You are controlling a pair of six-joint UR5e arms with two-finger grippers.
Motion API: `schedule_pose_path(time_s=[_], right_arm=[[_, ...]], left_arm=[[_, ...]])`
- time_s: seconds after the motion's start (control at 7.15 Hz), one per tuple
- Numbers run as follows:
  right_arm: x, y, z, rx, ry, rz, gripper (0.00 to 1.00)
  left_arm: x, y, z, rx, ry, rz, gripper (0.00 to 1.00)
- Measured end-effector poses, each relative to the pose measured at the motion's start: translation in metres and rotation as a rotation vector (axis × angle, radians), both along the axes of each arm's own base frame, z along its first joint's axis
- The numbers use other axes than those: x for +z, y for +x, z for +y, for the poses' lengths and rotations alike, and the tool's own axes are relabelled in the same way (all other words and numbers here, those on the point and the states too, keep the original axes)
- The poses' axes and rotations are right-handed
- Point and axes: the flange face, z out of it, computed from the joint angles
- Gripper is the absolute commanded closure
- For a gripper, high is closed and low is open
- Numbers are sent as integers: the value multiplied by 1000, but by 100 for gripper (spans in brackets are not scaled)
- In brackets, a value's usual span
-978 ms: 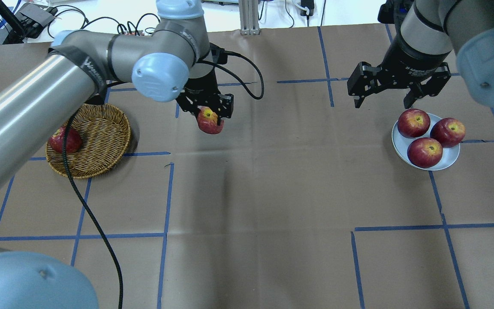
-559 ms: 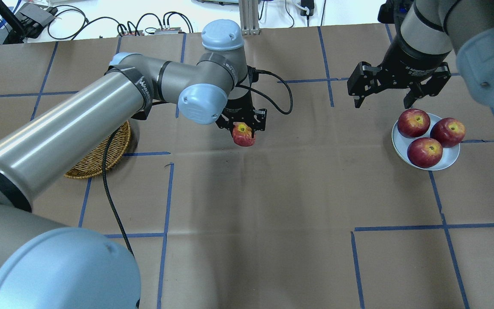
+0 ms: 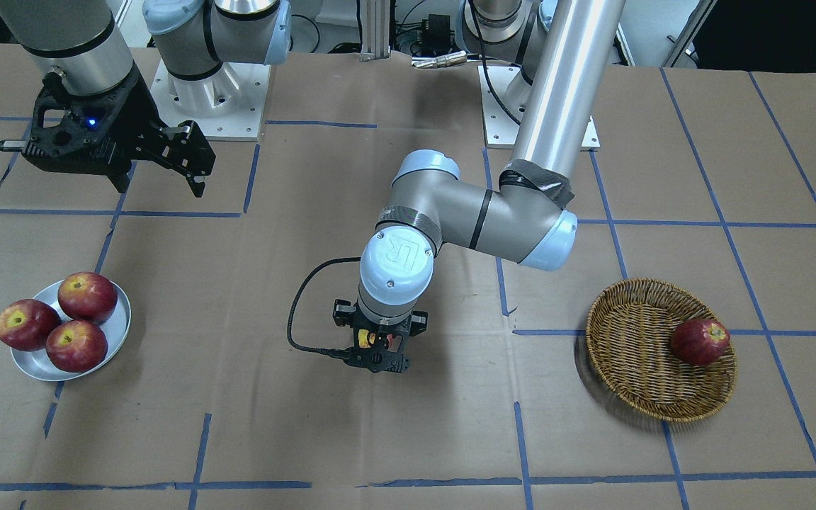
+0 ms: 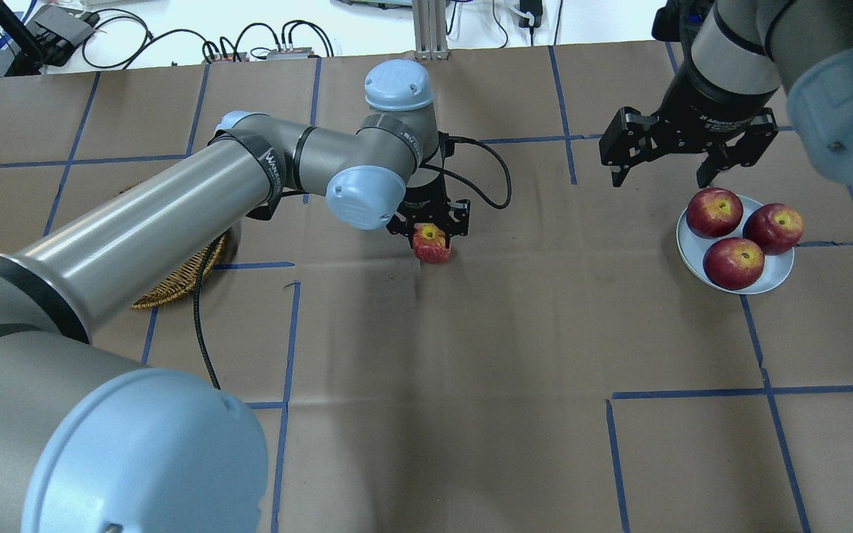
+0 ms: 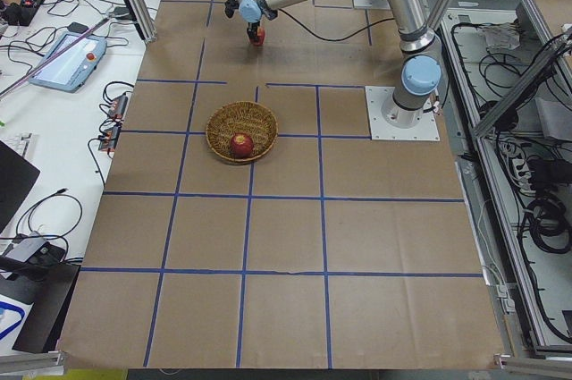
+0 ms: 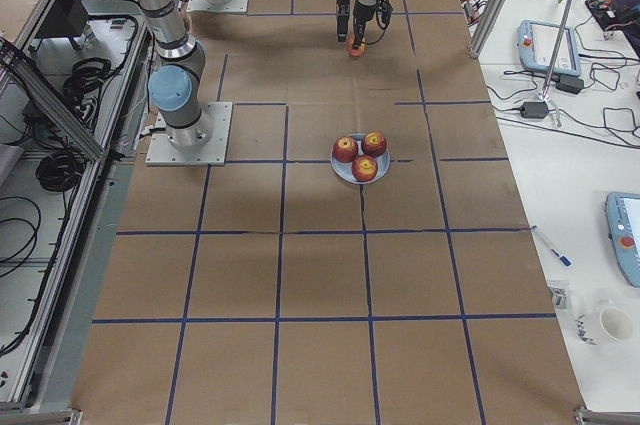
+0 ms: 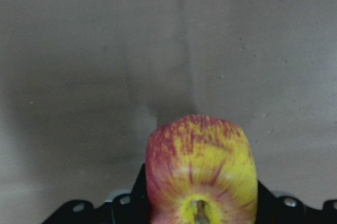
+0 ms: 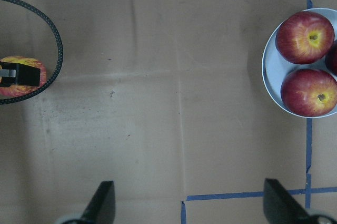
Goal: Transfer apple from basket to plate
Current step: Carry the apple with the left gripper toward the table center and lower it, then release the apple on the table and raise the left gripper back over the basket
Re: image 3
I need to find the red apple plate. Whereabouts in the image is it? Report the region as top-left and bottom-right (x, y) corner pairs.
(45, 320), (108, 373)
(56, 272), (118, 324)
(0, 298), (62, 352)

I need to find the aluminium frame post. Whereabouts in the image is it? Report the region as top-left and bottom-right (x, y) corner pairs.
(357, 1), (394, 62)

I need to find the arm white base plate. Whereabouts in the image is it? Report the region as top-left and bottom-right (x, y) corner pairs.
(149, 62), (274, 142)
(478, 65), (531, 149)

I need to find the red apple plate front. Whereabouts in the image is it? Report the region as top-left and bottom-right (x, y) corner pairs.
(45, 320), (108, 373)

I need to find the red apple plate back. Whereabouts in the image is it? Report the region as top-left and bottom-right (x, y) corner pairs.
(0, 298), (62, 352)
(56, 272), (118, 324)

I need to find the red yellow apple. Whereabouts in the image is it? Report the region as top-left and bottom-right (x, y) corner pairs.
(357, 329), (402, 352)

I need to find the light blue plate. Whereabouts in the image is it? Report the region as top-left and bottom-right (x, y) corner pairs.
(11, 282), (132, 382)

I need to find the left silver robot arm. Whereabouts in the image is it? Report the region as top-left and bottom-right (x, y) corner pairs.
(317, 1), (624, 373)

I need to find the dark red apple in basket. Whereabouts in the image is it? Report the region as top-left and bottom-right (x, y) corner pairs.
(670, 319), (730, 367)

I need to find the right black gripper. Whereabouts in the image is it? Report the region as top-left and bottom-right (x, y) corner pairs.
(21, 67), (216, 197)

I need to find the black power adapter box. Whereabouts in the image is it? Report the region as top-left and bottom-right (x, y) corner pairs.
(415, 13), (458, 57)

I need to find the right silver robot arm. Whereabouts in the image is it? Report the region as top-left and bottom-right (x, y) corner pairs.
(0, 1), (291, 197)

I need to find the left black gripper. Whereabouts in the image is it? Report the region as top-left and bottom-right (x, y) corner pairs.
(331, 300), (428, 373)

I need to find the woven wicker basket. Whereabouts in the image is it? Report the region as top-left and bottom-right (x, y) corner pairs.
(585, 278), (738, 423)

